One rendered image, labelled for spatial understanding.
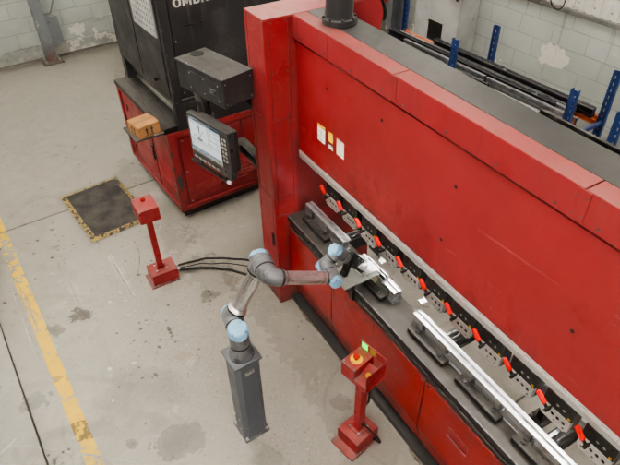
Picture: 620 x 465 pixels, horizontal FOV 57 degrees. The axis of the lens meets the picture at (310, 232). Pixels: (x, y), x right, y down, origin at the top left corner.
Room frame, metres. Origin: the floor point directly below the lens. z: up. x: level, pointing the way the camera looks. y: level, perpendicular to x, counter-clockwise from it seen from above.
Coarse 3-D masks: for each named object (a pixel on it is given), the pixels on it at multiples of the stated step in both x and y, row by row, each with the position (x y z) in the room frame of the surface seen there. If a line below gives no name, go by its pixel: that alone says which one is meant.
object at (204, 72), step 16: (176, 64) 3.54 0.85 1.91; (192, 64) 3.44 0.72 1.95; (208, 64) 3.43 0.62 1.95; (224, 64) 3.43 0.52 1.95; (240, 64) 3.43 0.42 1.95; (192, 80) 3.42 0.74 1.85; (208, 80) 3.29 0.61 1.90; (224, 80) 3.20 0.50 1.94; (240, 80) 3.28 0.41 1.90; (208, 96) 3.31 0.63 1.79; (224, 96) 3.20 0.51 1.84; (240, 96) 3.28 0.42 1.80; (208, 112) 3.57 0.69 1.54
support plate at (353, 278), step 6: (354, 270) 2.52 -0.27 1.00; (348, 276) 2.47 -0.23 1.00; (354, 276) 2.47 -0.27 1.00; (360, 276) 2.47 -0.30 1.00; (366, 276) 2.47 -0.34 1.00; (372, 276) 2.47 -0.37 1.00; (342, 282) 2.42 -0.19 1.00; (348, 282) 2.42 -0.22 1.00; (354, 282) 2.42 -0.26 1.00; (360, 282) 2.42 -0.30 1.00; (342, 288) 2.37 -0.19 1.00; (348, 288) 2.37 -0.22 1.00
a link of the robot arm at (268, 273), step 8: (264, 264) 2.20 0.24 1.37; (272, 264) 2.21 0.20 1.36; (256, 272) 2.17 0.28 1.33; (264, 272) 2.15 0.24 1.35; (272, 272) 2.15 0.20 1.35; (280, 272) 2.16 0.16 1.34; (288, 272) 2.19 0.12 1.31; (296, 272) 2.20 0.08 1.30; (304, 272) 2.22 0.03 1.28; (312, 272) 2.23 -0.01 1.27; (320, 272) 2.25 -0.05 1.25; (328, 272) 2.27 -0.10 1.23; (336, 272) 2.28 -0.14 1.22; (264, 280) 2.13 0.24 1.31; (272, 280) 2.12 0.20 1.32; (280, 280) 2.13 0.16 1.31; (288, 280) 2.15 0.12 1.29; (296, 280) 2.17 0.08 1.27; (304, 280) 2.18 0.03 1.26; (312, 280) 2.20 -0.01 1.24; (320, 280) 2.21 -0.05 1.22; (328, 280) 2.23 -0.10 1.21; (336, 280) 2.22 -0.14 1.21; (336, 288) 2.22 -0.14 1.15
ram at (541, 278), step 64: (320, 64) 3.05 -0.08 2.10; (384, 128) 2.52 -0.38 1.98; (384, 192) 2.48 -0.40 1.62; (448, 192) 2.09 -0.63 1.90; (512, 192) 1.80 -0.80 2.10; (448, 256) 2.02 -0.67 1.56; (512, 256) 1.73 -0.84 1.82; (576, 256) 1.51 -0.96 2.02; (512, 320) 1.65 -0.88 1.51; (576, 320) 1.43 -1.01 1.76; (576, 384) 1.35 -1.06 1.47
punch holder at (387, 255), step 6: (384, 234) 2.46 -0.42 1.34; (384, 240) 2.45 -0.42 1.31; (384, 246) 2.44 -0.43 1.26; (390, 246) 2.39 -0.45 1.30; (396, 246) 2.35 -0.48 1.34; (384, 252) 2.43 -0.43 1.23; (390, 252) 2.39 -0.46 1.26; (396, 252) 2.35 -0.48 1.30; (402, 252) 2.36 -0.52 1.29; (384, 258) 2.43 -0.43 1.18; (390, 258) 2.38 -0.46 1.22; (402, 258) 2.37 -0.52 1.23; (390, 264) 2.38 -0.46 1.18; (396, 264) 2.34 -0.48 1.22
